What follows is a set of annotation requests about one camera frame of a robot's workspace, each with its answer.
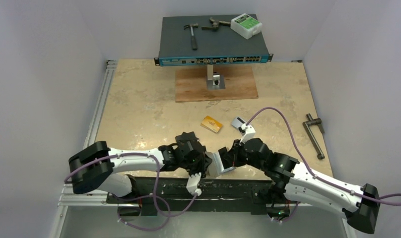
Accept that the small hammer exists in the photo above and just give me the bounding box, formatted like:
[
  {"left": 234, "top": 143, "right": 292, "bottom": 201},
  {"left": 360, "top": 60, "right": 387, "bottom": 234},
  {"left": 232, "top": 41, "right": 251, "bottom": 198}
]
[{"left": 183, "top": 23, "right": 199, "bottom": 51}]

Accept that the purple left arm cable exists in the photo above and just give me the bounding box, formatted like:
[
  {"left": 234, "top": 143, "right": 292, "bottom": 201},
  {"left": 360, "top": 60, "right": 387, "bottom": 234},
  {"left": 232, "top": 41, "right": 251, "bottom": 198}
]
[{"left": 64, "top": 151, "right": 200, "bottom": 218}]

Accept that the orange credit card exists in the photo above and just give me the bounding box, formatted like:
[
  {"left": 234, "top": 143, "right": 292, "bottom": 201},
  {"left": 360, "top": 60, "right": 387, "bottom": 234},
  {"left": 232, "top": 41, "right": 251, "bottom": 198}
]
[{"left": 200, "top": 116, "right": 223, "bottom": 133}]

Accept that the brown wooden board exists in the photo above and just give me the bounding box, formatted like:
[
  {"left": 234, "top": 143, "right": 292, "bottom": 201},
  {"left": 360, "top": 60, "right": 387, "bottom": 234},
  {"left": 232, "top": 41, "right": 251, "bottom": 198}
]
[{"left": 175, "top": 66, "right": 259, "bottom": 103}]

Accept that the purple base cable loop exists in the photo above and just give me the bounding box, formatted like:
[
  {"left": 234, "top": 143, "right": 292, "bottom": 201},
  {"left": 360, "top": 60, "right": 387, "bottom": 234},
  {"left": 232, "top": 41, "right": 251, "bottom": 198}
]
[{"left": 116, "top": 193, "right": 173, "bottom": 231}]

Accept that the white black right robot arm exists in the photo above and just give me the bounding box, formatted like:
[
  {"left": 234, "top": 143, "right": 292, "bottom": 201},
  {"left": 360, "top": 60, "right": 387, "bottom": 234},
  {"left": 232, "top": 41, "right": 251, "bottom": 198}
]
[{"left": 218, "top": 138, "right": 380, "bottom": 234}]

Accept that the white green plastic box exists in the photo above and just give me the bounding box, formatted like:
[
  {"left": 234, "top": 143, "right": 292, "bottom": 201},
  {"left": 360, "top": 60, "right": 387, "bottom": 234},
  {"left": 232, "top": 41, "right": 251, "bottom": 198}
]
[{"left": 230, "top": 13, "right": 263, "bottom": 39}]

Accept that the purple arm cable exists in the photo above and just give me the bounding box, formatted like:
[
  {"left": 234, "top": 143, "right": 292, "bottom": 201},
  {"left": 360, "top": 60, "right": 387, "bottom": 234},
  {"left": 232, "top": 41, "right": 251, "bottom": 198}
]
[
  {"left": 64, "top": 151, "right": 200, "bottom": 218},
  {"left": 246, "top": 107, "right": 401, "bottom": 207}
]

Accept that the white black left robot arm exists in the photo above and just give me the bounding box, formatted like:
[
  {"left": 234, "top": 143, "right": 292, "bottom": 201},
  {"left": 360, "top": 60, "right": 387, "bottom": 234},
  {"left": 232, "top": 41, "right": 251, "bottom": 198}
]
[{"left": 65, "top": 132, "right": 212, "bottom": 203}]

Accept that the grey metal stand base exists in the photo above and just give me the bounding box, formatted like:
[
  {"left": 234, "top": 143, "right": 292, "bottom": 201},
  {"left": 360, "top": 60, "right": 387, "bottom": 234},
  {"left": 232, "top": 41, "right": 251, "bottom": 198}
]
[{"left": 206, "top": 64, "right": 225, "bottom": 90}]

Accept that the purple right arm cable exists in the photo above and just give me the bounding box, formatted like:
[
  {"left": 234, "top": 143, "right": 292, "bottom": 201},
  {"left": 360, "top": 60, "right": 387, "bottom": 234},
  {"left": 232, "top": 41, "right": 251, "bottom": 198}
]
[{"left": 246, "top": 107, "right": 401, "bottom": 207}]

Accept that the grey card holder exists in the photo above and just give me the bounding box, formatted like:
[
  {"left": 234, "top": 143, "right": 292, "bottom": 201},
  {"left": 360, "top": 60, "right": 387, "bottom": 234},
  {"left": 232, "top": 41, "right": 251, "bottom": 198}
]
[{"left": 205, "top": 152, "right": 236, "bottom": 178}]

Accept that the dark metal clamp tool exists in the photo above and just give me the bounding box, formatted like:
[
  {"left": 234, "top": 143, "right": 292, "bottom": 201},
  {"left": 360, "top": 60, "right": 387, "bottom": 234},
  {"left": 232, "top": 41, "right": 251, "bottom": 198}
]
[{"left": 201, "top": 17, "right": 231, "bottom": 32}]

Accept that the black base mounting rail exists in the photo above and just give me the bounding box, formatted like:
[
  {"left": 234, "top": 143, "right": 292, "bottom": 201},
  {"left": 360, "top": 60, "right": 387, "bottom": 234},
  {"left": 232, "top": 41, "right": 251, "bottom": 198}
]
[{"left": 105, "top": 176, "right": 301, "bottom": 218}]

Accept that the aluminium frame rail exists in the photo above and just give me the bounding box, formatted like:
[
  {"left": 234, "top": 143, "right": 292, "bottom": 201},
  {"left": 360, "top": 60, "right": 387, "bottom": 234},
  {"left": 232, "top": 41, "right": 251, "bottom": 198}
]
[{"left": 49, "top": 59, "right": 119, "bottom": 238}]

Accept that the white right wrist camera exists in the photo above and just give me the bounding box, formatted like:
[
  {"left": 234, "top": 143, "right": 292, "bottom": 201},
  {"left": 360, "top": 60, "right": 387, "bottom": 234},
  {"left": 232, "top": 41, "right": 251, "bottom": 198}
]
[{"left": 240, "top": 123, "right": 256, "bottom": 144}]

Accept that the silver white credit card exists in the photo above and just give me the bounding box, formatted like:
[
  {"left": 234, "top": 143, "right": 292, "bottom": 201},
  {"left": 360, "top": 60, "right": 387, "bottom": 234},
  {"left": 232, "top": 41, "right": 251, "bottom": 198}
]
[{"left": 231, "top": 117, "right": 246, "bottom": 130}]

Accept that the metal crank handle tool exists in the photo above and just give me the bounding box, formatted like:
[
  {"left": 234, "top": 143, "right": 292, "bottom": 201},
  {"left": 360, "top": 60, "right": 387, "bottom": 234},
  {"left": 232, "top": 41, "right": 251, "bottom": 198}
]
[{"left": 303, "top": 114, "right": 325, "bottom": 160}]

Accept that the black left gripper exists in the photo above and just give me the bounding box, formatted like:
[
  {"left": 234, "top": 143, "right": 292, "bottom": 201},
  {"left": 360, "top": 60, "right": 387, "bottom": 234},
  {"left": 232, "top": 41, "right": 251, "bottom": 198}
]
[{"left": 180, "top": 152, "right": 212, "bottom": 179}]

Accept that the blue network switch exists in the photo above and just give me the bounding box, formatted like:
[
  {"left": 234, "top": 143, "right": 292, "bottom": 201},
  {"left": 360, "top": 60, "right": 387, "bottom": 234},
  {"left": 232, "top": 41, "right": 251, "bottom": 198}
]
[{"left": 154, "top": 15, "right": 273, "bottom": 66}]

